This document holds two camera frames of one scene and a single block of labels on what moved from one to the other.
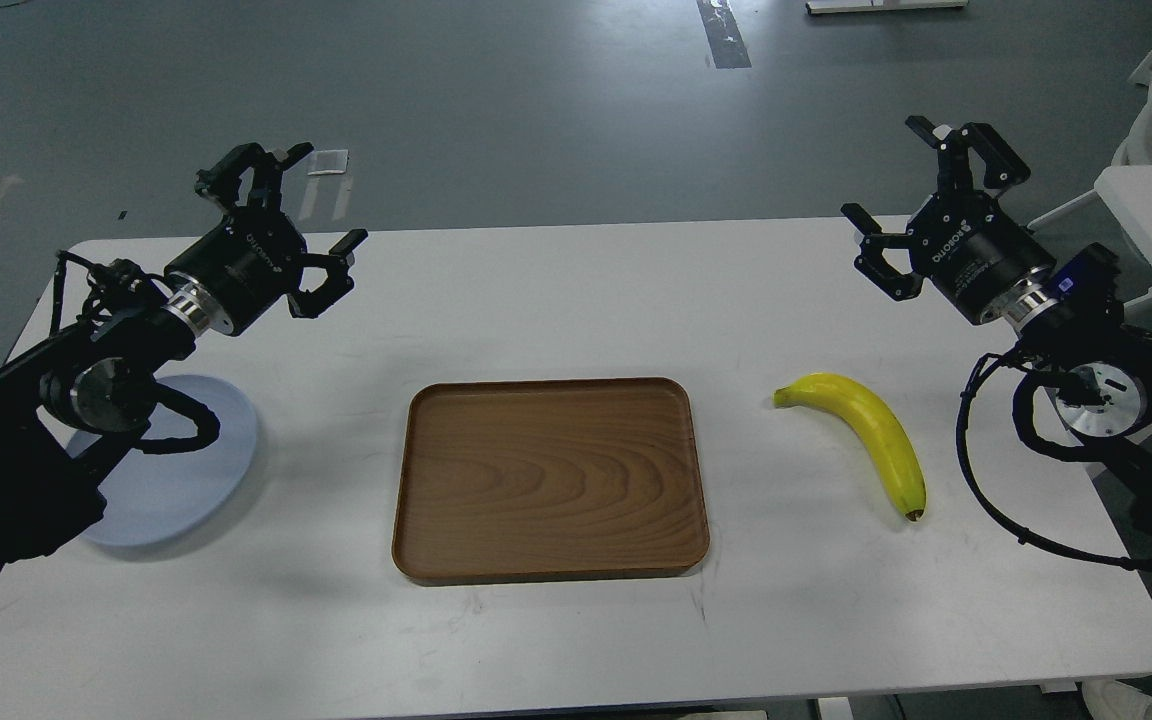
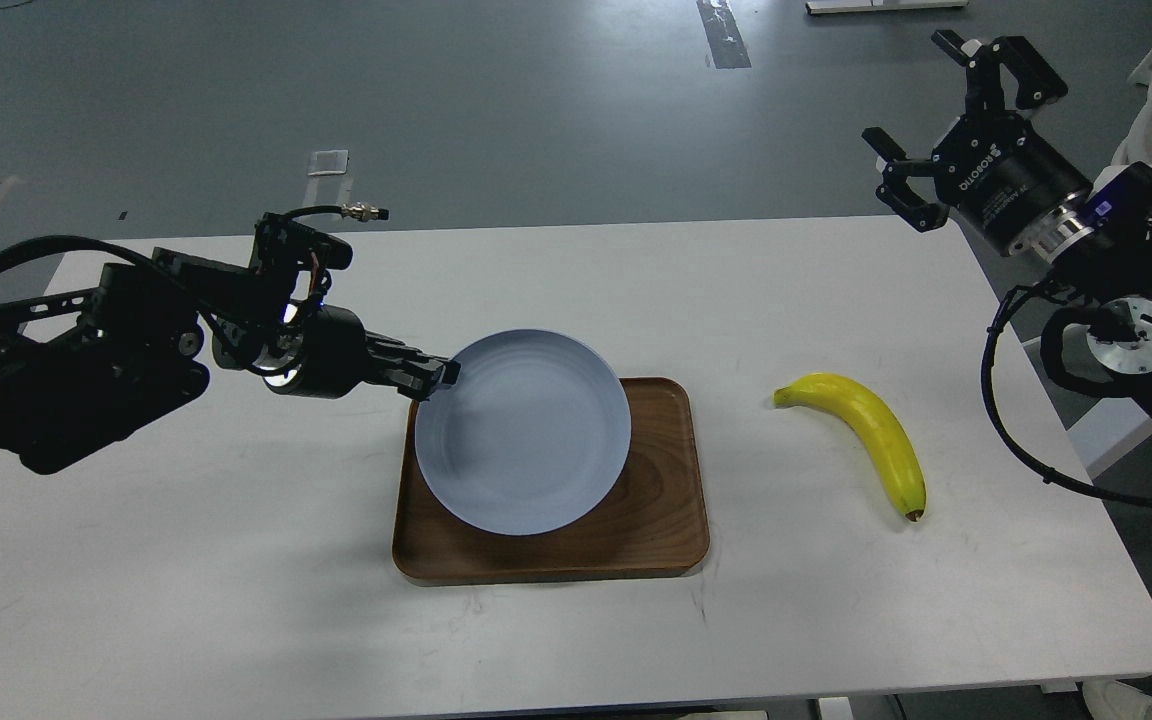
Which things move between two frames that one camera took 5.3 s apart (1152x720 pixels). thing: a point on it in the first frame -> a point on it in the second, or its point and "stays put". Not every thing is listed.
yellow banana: [886, 436] stays put
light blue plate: [155, 496] -> [533, 440]
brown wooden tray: [510, 481] stays put
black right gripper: [973, 249] -> [993, 167]
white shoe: [1114, 699] stays put
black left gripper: [244, 270] -> [322, 353]
